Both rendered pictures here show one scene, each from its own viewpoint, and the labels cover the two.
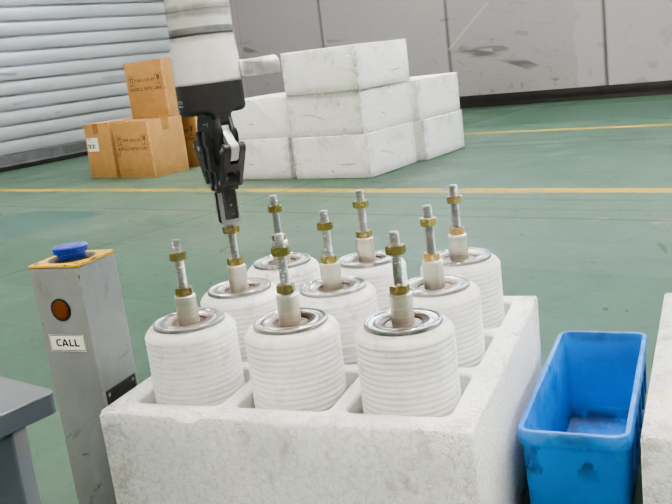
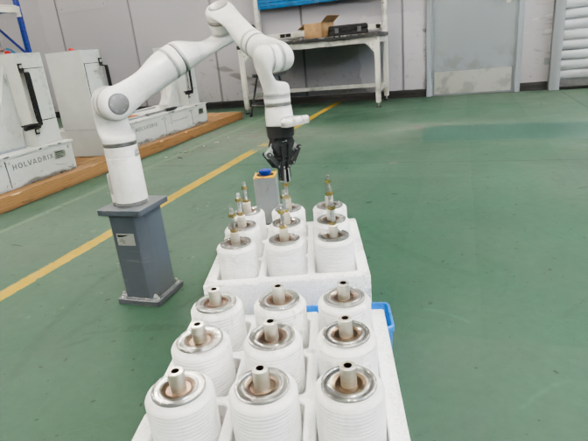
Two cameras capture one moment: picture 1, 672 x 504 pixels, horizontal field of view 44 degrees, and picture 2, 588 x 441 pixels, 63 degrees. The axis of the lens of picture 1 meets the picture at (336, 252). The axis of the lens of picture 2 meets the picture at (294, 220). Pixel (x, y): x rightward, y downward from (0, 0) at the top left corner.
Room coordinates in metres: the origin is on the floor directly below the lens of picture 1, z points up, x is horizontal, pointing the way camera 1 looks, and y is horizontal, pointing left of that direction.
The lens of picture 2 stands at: (0.54, -1.13, 0.68)
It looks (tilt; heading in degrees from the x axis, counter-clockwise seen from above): 20 degrees down; 71
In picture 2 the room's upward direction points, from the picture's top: 6 degrees counter-clockwise
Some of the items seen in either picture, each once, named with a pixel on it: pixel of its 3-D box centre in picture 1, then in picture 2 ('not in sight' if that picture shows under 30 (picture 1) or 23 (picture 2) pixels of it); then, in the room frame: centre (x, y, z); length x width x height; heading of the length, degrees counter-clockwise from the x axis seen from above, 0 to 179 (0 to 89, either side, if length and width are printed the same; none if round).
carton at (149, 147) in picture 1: (150, 146); not in sight; (4.59, 0.92, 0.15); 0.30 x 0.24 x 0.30; 50
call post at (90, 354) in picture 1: (96, 385); (269, 221); (0.96, 0.30, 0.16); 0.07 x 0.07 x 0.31; 67
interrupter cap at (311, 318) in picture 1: (290, 321); (241, 226); (0.81, 0.05, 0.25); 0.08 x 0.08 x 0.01
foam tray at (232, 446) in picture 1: (349, 419); (291, 277); (0.92, 0.01, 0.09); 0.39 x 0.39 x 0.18; 67
